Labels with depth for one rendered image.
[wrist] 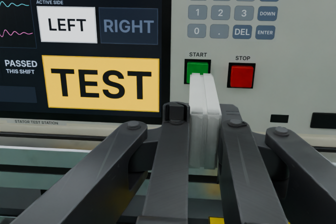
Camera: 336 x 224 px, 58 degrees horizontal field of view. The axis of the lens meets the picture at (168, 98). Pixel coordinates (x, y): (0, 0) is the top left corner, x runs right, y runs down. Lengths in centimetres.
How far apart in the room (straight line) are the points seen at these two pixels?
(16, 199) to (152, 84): 36
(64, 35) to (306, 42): 20
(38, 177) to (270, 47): 24
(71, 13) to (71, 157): 12
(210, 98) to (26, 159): 20
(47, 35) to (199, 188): 19
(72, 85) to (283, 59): 19
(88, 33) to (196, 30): 9
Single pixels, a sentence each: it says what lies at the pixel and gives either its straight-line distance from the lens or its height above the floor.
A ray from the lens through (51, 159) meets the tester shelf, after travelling 30.
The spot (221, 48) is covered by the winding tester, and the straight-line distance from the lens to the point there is 26.
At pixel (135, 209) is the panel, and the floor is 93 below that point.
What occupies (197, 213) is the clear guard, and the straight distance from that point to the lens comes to 29.
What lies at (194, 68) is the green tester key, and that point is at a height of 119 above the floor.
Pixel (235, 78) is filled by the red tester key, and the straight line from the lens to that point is 27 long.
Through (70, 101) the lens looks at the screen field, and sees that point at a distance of 30.
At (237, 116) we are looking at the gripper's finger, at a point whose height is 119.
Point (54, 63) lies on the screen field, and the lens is 29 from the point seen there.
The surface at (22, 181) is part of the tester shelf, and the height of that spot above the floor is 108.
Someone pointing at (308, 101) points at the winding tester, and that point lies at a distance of 29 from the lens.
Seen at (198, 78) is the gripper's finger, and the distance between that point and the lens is 19.
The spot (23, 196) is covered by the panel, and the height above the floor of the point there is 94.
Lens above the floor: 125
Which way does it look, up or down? 20 degrees down
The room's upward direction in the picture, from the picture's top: 1 degrees clockwise
